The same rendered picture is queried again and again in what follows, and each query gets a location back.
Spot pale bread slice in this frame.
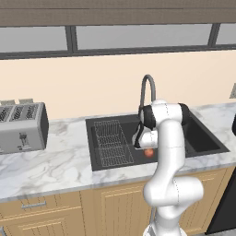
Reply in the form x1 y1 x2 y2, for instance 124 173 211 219
18 98 35 105
0 99 17 106

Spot dark-framed window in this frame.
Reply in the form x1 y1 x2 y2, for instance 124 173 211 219
0 22 236 61

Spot grey curved tap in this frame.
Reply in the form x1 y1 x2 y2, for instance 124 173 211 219
137 74 157 115

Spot wooden cupboard door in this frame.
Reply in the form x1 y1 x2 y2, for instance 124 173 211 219
92 180 156 236
0 207 88 236
178 166 230 235

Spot black kitchen sink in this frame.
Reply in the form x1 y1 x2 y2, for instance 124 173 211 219
85 107 231 172

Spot brown window blind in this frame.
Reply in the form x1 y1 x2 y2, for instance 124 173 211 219
0 0 236 29

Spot black dishwasher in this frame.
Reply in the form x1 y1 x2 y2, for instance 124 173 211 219
205 174 236 236

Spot wooden drawer front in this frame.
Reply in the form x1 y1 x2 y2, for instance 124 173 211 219
0 191 83 221

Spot wire dish rack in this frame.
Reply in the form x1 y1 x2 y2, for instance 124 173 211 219
93 119 136 169

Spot grey wall socket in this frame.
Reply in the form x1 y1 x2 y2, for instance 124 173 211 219
229 83 236 100

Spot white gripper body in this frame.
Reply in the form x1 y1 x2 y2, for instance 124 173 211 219
132 130 159 151

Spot black pot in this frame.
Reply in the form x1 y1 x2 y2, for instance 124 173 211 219
230 113 236 136

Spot red onion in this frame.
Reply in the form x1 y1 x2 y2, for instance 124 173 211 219
144 148 155 159

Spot grey four-slot toaster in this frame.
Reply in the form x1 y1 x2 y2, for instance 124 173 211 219
0 101 50 155

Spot grey drawer handle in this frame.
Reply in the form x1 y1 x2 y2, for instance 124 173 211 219
20 200 48 210

